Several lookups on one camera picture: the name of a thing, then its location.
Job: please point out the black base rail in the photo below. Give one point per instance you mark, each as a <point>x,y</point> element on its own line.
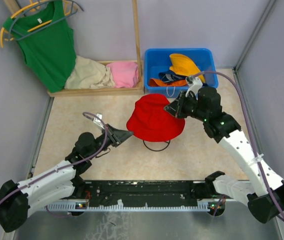
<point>141,193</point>

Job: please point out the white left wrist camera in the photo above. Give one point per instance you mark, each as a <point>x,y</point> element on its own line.
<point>97,121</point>

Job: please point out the orange hat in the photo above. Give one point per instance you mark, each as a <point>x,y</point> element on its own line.
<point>153,82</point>

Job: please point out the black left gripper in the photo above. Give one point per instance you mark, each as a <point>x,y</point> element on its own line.
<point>117,136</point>

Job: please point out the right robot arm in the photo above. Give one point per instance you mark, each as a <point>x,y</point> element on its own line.
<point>264,194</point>

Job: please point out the green tank top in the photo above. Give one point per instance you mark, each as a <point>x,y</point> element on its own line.
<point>52,69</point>

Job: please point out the pink cloth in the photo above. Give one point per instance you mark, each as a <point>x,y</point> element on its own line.
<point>124,73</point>

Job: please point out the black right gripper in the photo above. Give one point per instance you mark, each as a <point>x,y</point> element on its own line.
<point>176,107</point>

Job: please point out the yellow bucket hat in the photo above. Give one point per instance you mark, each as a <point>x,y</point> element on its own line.
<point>182,66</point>

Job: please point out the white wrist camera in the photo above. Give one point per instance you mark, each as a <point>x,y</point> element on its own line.
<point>97,121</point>
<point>194,84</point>

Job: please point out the blue plastic bin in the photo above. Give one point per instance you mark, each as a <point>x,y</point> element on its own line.
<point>157,60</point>

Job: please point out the black wire hat stand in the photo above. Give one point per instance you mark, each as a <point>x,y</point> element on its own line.
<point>156,146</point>

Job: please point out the yellow clothes hanger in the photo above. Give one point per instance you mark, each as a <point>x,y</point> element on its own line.
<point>57,36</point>

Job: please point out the navy blue hat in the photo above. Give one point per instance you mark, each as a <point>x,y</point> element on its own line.
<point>170,77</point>

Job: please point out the cream cloth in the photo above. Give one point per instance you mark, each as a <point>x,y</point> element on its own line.
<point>89,74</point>

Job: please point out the red bucket hat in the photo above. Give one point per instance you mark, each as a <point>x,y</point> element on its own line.
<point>150,122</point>

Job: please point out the grey clothes hanger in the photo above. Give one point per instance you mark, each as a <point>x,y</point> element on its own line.
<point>70,8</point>

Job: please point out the wooden clothes rack frame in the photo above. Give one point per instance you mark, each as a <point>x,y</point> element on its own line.
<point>14,6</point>

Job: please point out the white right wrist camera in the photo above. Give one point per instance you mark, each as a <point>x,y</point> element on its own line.
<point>194,84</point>

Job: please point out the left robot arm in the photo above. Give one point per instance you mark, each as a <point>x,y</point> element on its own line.
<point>19,200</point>

